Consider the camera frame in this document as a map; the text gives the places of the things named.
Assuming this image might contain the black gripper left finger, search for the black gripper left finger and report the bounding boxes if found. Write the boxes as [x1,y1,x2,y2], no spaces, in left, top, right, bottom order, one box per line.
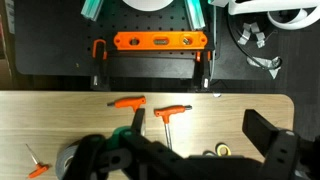
[63,108,183,180]

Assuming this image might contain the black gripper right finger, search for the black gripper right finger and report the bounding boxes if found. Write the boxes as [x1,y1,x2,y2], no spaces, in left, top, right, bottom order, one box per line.
[241,109,302,180]

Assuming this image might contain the silver tape scrap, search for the silver tape scrap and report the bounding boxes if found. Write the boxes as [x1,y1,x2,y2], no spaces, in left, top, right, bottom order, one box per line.
[237,22,267,50]
[246,55,283,80]

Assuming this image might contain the orange spirit level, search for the orange spirit level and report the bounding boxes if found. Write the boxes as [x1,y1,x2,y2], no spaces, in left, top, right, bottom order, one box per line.
[113,31,209,51]

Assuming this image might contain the aluminium extrusion bar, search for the aluminium extrusion bar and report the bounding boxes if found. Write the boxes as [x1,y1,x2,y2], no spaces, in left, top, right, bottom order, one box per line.
[80,0,105,22]
[184,0,207,31]

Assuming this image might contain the grey duct tape roll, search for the grey duct tape roll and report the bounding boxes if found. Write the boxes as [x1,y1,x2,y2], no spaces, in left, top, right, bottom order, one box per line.
[55,139,83,180]

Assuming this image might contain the yellow handled scissors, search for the yellow handled scissors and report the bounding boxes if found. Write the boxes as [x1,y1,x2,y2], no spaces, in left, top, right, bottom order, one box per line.
[203,142,233,158]

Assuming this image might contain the small orange T-handle hex key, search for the small orange T-handle hex key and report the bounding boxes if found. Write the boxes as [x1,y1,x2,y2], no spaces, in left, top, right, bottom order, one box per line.
[25,143,50,179]

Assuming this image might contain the white flat cable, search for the white flat cable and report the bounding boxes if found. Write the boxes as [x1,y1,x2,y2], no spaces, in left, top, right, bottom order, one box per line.
[228,0,320,31]

